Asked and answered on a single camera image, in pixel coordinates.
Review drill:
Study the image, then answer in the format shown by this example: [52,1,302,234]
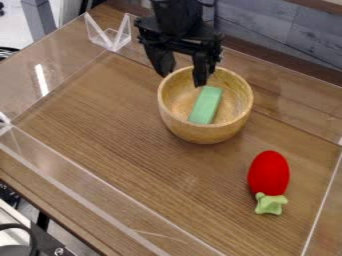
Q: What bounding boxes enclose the wooden bowl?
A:
[157,66,254,144]

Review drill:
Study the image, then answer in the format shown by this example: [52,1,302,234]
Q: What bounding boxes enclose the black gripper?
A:
[135,0,223,87]

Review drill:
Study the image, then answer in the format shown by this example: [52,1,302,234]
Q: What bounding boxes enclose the green rectangular block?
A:
[188,86,223,124]

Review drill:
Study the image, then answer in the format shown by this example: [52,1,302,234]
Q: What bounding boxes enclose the red plush strawberry green stem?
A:
[247,150,290,216]

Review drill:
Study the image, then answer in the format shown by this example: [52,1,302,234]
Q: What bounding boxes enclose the black metal base bracket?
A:
[30,223,77,256]

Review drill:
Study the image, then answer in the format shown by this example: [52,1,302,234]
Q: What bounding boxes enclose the clear acrylic corner bracket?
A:
[84,13,132,52]

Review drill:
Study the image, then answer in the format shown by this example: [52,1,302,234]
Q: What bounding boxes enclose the black cable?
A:
[0,223,40,256]

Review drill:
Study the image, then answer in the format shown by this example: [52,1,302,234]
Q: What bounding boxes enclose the clear acrylic enclosure wall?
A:
[0,18,342,256]

